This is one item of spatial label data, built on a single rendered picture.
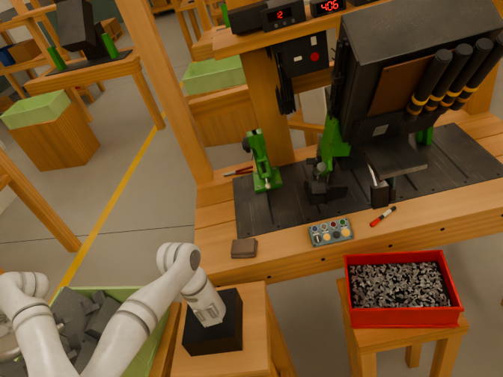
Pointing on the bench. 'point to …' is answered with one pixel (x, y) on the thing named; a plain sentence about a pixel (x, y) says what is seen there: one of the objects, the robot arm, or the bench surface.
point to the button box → (329, 233)
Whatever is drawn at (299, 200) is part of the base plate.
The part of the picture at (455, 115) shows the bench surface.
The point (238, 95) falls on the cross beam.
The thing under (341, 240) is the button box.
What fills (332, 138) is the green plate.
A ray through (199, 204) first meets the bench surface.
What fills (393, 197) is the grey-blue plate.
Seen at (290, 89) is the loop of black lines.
